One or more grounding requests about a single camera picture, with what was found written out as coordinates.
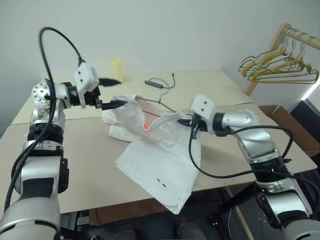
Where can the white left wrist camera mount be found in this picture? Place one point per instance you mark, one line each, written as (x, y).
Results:
(85, 77)

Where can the brown cardboard box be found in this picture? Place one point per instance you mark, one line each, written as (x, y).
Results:
(287, 120)

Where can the black metal table frame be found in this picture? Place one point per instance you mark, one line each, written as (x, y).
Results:
(237, 202)

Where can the wooden clothes rack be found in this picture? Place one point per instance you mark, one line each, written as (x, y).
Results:
(275, 45)

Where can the brown cardboard sheet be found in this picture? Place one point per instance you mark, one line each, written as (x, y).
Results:
(105, 216)

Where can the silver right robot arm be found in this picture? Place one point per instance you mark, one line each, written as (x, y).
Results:
(260, 142)

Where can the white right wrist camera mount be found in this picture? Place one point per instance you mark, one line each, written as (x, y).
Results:
(202, 106)

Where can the pale yellow cylinder bottle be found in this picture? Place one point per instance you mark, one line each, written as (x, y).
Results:
(118, 71)

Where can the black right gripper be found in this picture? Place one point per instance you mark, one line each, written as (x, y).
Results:
(198, 123)

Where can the dark rounded shape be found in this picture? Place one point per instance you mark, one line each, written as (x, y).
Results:
(187, 230)
(127, 232)

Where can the thin wooden stick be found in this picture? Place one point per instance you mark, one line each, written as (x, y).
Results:
(243, 223)

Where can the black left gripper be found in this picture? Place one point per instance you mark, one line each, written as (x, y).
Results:
(92, 98)

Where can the black box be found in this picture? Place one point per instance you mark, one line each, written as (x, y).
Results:
(306, 112)

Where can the white garment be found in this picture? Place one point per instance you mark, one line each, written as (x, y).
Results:
(160, 170)

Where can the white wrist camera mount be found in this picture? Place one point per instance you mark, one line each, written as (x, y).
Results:
(202, 106)
(85, 77)

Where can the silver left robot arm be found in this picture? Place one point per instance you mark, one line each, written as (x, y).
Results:
(42, 175)

